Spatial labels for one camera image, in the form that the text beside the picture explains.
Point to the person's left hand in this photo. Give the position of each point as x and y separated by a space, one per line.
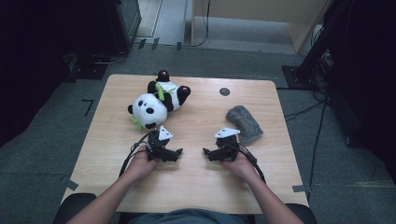
140 165

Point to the black stand base plate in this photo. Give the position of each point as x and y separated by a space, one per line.
88 70

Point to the dark curtain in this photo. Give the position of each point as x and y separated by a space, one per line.
367 77
37 62

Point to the panda plush toy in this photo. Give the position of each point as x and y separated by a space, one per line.
149 109

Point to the person's right hand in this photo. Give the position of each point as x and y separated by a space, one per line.
243 168

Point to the grey fluffy cloth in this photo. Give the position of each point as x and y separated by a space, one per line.
244 123

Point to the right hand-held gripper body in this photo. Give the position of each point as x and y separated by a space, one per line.
229 144

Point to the person's blue-grey clothing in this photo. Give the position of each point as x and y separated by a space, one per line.
186 217

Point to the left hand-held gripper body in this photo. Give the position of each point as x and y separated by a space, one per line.
157 146

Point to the light wooden furniture frame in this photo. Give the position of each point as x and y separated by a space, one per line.
249 7

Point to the black equipment cabinet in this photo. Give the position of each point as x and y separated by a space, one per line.
124 21

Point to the black metal stand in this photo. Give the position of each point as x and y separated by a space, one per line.
308 62

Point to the black chair armrest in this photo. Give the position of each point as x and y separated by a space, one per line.
73 205
303 214

